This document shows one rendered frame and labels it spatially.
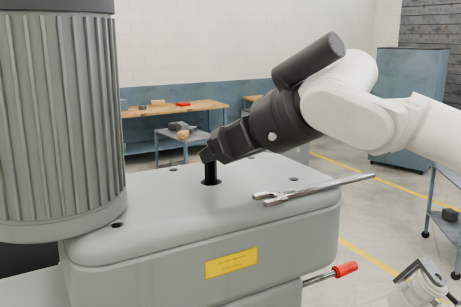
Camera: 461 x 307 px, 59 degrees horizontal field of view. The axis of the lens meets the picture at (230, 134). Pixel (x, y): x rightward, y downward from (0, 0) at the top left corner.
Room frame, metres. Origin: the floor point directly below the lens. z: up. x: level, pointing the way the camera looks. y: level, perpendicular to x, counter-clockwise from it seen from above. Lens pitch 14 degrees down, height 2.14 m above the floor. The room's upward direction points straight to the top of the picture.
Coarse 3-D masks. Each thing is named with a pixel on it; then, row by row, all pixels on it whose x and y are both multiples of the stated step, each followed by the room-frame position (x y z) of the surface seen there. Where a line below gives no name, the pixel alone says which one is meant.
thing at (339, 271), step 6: (342, 264) 0.69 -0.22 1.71; (348, 264) 0.69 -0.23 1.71; (354, 264) 0.70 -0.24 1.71; (336, 270) 0.68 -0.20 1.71; (342, 270) 0.68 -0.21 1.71; (348, 270) 0.68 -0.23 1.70; (354, 270) 0.69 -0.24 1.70; (318, 276) 0.66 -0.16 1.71; (324, 276) 0.66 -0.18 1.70; (330, 276) 0.67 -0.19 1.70; (336, 276) 0.68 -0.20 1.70; (342, 276) 0.68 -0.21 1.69; (306, 282) 0.64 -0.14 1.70; (312, 282) 0.65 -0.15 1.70
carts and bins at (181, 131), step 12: (156, 132) 5.34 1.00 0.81; (168, 132) 5.27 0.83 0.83; (180, 132) 4.95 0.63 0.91; (192, 132) 5.21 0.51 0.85; (204, 132) 5.27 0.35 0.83; (156, 144) 5.39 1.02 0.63; (156, 156) 5.39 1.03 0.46; (156, 168) 5.39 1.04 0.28; (432, 168) 3.93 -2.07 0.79; (444, 168) 3.81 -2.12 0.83; (432, 180) 3.92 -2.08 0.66; (456, 180) 3.47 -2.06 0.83; (432, 192) 3.92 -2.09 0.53; (432, 216) 3.81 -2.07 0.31; (444, 216) 3.77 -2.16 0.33; (456, 216) 3.70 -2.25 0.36; (444, 228) 3.55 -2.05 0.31; (456, 228) 3.55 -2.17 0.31; (456, 240) 3.32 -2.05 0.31; (456, 264) 3.17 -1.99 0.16; (456, 276) 3.16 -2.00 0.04
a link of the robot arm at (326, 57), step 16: (304, 48) 0.51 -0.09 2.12; (320, 48) 0.49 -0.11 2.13; (336, 48) 0.48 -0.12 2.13; (288, 64) 0.52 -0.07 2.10; (304, 64) 0.50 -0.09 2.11; (320, 64) 0.49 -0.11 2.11; (336, 64) 0.50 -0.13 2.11; (352, 64) 0.50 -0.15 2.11; (368, 64) 0.52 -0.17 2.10; (272, 80) 0.53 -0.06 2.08; (288, 80) 0.52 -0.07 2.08; (352, 80) 0.47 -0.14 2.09; (368, 80) 0.50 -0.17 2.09; (272, 96) 0.54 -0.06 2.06; (288, 96) 0.52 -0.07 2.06; (272, 112) 0.52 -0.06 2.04; (288, 112) 0.51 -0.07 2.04; (288, 128) 0.51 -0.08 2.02; (304, 128) 0.51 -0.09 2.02
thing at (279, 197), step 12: (336, 180) 0.65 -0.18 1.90; (348, 180) 0.65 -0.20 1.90; (360, 180) 0.67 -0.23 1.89; (264, 192) 0.60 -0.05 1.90; (276, 192) 0.60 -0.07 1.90; (288, 192) 0.60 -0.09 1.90; (300, 192) 0.60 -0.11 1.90; (312, 192) 0.61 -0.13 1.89; (264, 204) 0.56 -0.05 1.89; (276, 204) 0.57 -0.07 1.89
